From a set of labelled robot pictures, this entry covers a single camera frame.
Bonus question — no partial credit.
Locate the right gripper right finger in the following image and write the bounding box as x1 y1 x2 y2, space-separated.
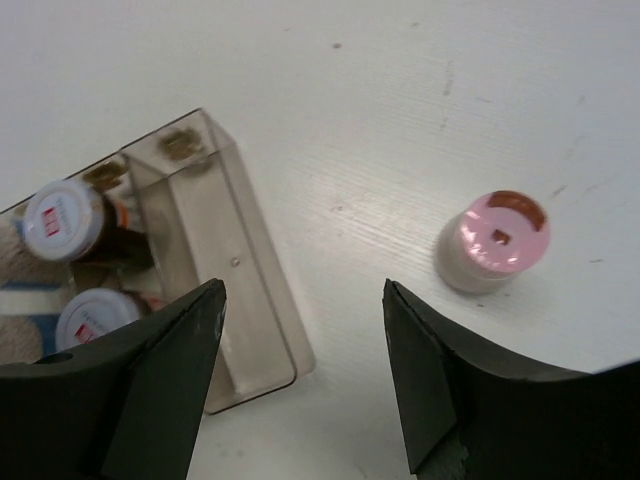
383 280 639 479

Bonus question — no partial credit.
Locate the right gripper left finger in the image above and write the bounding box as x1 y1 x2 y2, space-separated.
1 279 227 479

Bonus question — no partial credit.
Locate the brown spice jar red label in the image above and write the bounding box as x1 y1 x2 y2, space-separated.
55 288 152 351

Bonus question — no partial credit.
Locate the pink cap spice bottle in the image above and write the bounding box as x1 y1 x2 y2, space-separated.
434 190 551 295

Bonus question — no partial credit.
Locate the clear plastic organizer tray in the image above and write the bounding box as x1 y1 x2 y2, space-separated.
1 109 315 415

